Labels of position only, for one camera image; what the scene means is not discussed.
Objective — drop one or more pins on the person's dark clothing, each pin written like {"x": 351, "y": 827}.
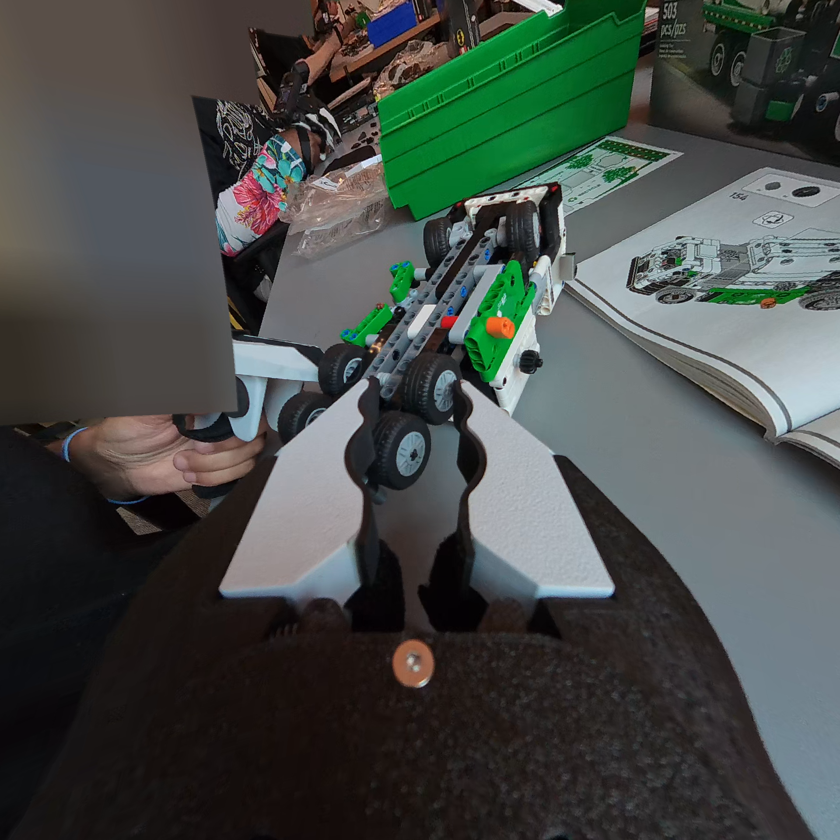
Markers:
{"x": 65, "y": 590}

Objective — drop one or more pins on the dark lego set box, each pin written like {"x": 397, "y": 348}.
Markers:
{"x": 748, "y": 72}

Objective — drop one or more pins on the lego instruction booklet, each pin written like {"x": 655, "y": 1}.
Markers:
{"x": 722, "y": 295}

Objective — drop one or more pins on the blue storage bin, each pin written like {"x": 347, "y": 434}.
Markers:
{"x": 392, "y": 25}

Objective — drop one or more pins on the wooden work table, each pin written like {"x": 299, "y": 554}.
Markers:
{"x": 387, "y": 56}

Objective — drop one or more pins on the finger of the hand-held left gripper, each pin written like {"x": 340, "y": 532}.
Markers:
{"x": 269, "y": 358}

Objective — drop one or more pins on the person's left hand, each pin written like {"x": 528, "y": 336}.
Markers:
{"x": 138, "y": 459}

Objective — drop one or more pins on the clear plastic bag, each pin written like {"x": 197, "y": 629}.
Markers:
{"x": 348, "y": 177}
{"x": 344, "y": 220}

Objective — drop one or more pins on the blue wristband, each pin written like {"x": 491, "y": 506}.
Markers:
{"x": 69, "y": 443}

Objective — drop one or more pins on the green sticker sheet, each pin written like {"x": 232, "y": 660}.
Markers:
{"x": 610, "y": 167}

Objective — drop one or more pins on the green white lego truck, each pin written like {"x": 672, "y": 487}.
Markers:
{"x": 459, "y": 295}

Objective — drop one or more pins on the black chair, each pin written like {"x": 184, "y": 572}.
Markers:
{"x": 253, "y": 282}

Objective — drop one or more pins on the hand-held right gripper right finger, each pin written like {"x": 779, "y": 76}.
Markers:
{"x": 531, "y": 518}

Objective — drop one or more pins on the black cardboard box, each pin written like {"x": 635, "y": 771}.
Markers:
{"x": 464, "y": 26}

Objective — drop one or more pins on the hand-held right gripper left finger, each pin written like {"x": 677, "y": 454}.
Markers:
{"x": 308, "y": 512}

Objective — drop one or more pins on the green plastic bin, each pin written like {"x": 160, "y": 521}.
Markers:
{"x": 499, "y": 111}

